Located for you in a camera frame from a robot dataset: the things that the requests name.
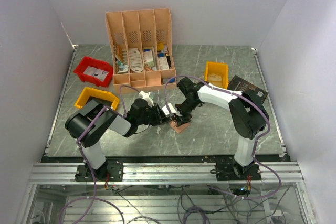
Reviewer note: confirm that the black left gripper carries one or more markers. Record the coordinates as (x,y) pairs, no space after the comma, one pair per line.
(159,115)

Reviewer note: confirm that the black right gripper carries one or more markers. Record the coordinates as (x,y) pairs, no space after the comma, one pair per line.
(182,120)

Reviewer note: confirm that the pink leather card holder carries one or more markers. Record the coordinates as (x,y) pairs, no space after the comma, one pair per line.
(176,128)

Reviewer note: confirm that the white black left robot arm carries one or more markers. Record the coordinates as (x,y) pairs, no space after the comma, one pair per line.
(90,123)

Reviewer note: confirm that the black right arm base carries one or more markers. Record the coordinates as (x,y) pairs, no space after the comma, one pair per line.
(233,171)

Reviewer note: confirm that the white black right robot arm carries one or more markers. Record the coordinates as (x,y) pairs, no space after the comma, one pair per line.
(248,114)

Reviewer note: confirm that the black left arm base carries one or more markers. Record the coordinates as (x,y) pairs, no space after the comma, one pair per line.
(109,171)

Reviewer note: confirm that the card in yellow bin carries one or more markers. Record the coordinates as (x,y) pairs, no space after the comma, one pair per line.
(215,80)

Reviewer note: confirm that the cards in red bin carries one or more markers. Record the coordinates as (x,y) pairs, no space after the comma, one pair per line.
(96,73)

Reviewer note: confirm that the white oval perforated board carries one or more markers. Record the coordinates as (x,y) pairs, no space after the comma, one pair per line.
(135,60)

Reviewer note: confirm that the yellow bin right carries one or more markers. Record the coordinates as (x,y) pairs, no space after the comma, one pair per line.
(217,74)

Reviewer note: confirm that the yellow bin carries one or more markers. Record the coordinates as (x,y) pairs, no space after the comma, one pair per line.
(104,97)
(217,74)

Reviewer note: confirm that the white box in organizer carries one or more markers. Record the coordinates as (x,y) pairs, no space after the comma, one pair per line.
(148,58)

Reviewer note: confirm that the black book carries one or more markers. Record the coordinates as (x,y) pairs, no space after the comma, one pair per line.
(239,84)

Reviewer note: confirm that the yellow bin left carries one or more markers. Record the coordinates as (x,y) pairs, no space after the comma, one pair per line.
(104,97)

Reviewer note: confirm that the peach plastic desk organizer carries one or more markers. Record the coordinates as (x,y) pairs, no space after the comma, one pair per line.
(142,29)

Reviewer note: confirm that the red plastic bin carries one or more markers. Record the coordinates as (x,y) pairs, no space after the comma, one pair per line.
(87,61)

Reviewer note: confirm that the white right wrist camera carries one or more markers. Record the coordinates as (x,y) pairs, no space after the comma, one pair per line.
(168,109)

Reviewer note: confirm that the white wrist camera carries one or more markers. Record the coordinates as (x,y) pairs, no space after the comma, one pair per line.
(148,97)
(168,109)

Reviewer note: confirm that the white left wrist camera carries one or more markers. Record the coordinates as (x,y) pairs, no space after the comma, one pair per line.
(148,97)

